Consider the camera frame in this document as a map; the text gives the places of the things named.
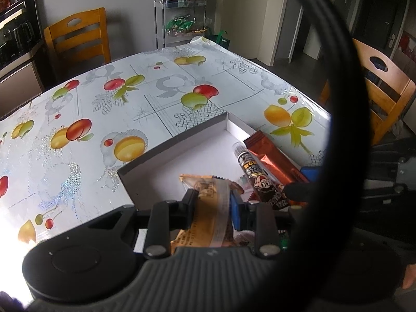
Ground dark brown snack tube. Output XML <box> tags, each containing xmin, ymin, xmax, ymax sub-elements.
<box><xmin>232</xmin><ymin>142</ymin><xmax>290</xmax><ymax>211</ymax></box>

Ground yellow wooden chair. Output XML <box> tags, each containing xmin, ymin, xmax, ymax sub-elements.
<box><xmin>320</xmin><ymin>37</ymin><xmax>416</xmax><ymax>146</ymax></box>
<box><xmin>43</xmin><ymin>7</ymin><xmax>112</xmax><ymax>73</ymax></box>

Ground black oven on cabinet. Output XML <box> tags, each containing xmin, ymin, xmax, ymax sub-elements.
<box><xmin>0</xmin><ymin>0</ymin><xmax>45</xmax><ymax>69</ymax></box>

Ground pile of green candy packets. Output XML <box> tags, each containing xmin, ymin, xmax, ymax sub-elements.
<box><xmin>165</xmin><ymin>14</ymin><xmax>196</xmax><ymax>36</ymax></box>

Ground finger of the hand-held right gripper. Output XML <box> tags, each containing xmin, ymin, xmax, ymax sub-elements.
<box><xmin>300</xmin><ymin>166</ymin><xmax>326</xmax><ymax>183</ymax></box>
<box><xmin>282</xmin><ymin>182</ymin><xmax>323</xmax><ymax>206</ymax></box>

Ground white shallow cardboard box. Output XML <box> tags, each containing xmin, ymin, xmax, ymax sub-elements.
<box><xmin>116</xmin><ymin>112</ymin><xmax>314</xmax><ymax>248</ymax></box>

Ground green shopping bag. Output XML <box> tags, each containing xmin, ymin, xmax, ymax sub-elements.
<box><xmin>212</xmin><ymin>30</ymin><xmax>232</xmax><ymax>50</ymax></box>

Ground grey cabinet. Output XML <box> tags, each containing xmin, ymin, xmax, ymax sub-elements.
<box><xmin>0</xmin><ymin>60</ymin><xmax>45</xmax><ymax>119</ymax></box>

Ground metal storage cart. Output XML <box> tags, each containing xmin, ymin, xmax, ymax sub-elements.
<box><xmin>154</xmin><ymin>0</ymin><xmax>216</xmax><ymax>49</ymax></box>

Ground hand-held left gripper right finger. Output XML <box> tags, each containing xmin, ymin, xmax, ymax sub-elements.
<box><xmin>229</xmin><ymin>192</ymin><xmax>295</xmax><ymax>258</ymax></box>

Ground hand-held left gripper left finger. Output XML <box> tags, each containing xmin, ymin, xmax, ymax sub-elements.
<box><xmin>85</xmin><ymin>189</ymin><xmax>199</xmax><ymax>260</ymax></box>

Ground fruit printed tablecloth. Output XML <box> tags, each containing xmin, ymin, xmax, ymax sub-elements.
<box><xmin>0</xmin><ymin>36</ymin><xmax>333</xmax><ymax>249</ymax></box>

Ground orange foil snack bar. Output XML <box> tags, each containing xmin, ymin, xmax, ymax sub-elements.
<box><xmin>244</xmin><ymin>131</ymin><xmax>310</xmax><ymax>206</ymax></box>

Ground brown pastry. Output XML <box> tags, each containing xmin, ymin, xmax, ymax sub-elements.
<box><xmin>170</xmin><ymin>173</ymin><xmax>255</xmax><ymax>248</ymax></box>

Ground dark door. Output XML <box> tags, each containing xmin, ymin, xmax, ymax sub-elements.
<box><xmin>350</xmin><ymin>0</ymin><xmax>411</xmax><ymax>63</ymax></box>

